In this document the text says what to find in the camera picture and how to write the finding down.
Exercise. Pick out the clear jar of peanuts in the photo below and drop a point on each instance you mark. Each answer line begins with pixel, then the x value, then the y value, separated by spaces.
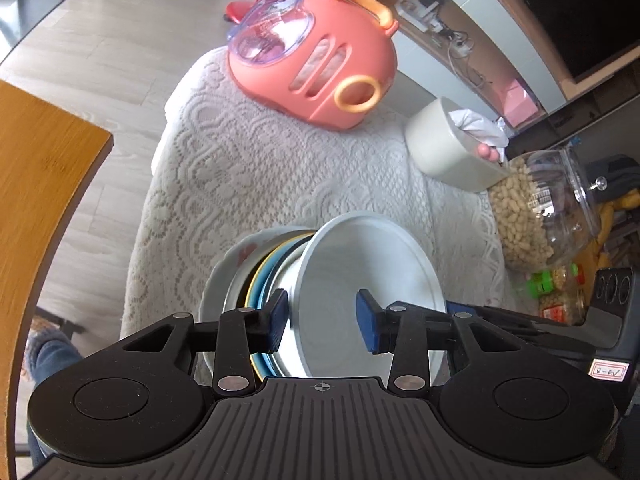
pixel 515 220

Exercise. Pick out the wooden table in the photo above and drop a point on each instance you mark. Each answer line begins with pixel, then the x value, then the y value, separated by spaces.
pixel 40 185

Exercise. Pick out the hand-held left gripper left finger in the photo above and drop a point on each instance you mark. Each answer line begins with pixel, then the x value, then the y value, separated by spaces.
pixel 277 320

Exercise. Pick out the white power strip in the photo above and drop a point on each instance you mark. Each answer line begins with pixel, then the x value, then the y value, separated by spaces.
pixel 425 2

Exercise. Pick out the pink toy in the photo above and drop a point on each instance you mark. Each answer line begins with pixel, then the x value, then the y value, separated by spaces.
pixel 487 151

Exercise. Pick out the red-label nut jar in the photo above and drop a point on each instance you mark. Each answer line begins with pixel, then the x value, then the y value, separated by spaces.
pixel 560 305

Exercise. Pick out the white lace tablecloth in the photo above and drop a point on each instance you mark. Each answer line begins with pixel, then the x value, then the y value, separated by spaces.
pixel 250 175

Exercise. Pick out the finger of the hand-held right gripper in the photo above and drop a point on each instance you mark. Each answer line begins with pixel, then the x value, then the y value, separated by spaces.
pixel 525 327

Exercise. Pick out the blue enamel bowl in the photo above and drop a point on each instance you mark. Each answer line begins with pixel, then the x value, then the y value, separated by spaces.
pixel 258 290

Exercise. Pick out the yellow-rimmed white plate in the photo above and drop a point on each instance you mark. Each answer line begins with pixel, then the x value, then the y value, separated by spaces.
pixel 280 252

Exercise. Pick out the wooden television stand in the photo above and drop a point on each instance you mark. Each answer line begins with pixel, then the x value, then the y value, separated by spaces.
pixel 505 35

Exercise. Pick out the plain white bowl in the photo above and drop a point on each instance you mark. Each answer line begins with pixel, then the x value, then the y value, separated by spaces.
pixel 370 260

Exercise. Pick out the coral pink pet carrier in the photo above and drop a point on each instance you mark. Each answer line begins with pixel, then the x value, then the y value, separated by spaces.
pixel 310 90

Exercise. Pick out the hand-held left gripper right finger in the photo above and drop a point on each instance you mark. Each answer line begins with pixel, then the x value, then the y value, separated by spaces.
pixel 367 325

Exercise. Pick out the grey tissue box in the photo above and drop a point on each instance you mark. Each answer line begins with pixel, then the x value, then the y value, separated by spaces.
pixel 440 150

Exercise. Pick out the dark cloth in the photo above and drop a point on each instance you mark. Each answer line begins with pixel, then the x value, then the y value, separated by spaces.
pixel 615 175

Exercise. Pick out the pink box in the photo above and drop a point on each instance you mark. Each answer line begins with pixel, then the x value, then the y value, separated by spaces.
pixel 520 102

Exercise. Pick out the stainless steel bowl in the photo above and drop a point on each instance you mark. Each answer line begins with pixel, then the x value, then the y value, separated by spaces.
pixel 235 290

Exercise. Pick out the small green-lid jar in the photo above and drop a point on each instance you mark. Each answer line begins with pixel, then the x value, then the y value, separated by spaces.
pixel 540 286

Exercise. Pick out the black television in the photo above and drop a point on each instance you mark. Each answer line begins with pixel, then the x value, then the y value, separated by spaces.
pixel 575 10

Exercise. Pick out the white tissue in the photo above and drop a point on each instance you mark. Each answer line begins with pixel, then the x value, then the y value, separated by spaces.
pixel 475 127

